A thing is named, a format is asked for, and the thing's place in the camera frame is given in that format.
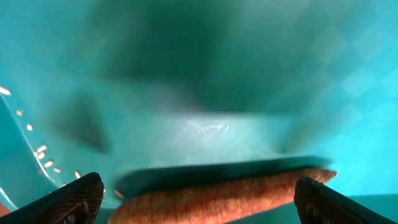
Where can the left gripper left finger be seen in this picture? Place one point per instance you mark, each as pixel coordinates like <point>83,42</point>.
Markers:
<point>77,202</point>

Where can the teal plastic tray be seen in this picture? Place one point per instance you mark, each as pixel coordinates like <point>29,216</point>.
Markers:
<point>150,93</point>

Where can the orange carrot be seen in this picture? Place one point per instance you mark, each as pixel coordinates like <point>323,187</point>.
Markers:
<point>216,203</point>

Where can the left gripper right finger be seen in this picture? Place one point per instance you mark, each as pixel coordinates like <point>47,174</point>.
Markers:
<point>319,204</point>

